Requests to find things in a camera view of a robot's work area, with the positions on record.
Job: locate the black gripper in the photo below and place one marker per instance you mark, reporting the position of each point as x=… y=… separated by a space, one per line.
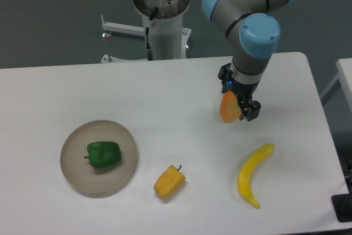
x=243 y=87

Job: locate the orange peeled fruit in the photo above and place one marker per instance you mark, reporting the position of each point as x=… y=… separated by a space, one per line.
x=229 y=109

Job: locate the green bell pepper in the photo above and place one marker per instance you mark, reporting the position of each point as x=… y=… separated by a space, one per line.
x=103 y=153

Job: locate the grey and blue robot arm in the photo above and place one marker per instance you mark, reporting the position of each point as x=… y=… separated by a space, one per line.
x=245 y=24

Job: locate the yellow bell pepper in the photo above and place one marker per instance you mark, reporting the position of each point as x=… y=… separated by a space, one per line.
x=169 y=181

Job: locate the beige round plate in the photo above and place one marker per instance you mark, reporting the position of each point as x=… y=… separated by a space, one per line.
x=98 y=182

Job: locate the yellow banana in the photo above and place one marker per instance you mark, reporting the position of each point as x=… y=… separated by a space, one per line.
x=247 y=171

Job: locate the white side table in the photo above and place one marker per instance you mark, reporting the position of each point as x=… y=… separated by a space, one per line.
x=342 y=80

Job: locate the black device at edge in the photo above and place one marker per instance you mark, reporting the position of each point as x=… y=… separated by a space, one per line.
x=342 y=207

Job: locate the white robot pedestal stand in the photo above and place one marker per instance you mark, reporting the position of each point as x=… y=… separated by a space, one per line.
x=163 y=31

